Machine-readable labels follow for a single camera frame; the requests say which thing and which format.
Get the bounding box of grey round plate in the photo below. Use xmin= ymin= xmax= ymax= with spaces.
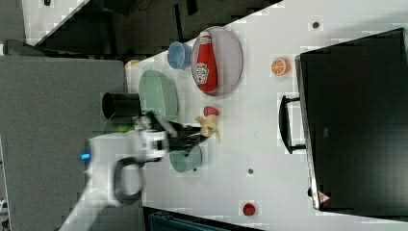
xmin=191 ymin=26 xmax=243 ymax=96

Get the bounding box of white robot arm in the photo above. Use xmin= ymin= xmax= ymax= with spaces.
xmin=59 ymin=112 xmax=211 ymax=231

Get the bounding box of small red fruit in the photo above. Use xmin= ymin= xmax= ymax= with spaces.
xmin=242 ymin=203 xmax=256 ymax=217

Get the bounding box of orange half slice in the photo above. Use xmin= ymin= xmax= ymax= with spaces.
xmin=271 ymin=58 xmax=291 ymax=76

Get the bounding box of green mug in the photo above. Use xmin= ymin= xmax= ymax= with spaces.
xmin=169 ymin=145 xmax=202 ymax=172

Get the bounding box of red strawberry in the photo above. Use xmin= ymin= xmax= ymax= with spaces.
xmin=203 ymin=106 xmax=219 ymax=116

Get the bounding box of black cylinder post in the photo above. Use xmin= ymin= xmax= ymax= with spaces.
xmin=102 ymin=92 xmax=141 ymax=119

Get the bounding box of black toaster oven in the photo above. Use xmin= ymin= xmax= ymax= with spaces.
xmin=279 ymin=28 xmax=408 ymax=221

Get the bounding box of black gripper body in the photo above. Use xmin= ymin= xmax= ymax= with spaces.
xmin=150 ymin=113 xmax=201 ymax=151

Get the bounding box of blue cup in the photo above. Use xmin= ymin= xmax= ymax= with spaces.
xmin=167 ymin=41 xmax=191 ymax=69

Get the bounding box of red ketchup bottle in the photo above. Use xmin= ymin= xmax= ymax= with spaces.
xmin=195 ymin=31 xmax=217 ymax=92

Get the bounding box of yellow peeled banana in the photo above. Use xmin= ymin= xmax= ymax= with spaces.
xmin=195 ymin=115 xmax=220 ymax=141

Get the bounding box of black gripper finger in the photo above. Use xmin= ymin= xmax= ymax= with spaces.
xmin=178 ymin=126 xmax=201 ymax=135
xmin=183 ymin=136 xmax=207 ymax=153

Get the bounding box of green colander bowl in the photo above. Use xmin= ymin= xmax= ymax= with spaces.
xmin=139 ymin=69 xmax=178 ymax=120

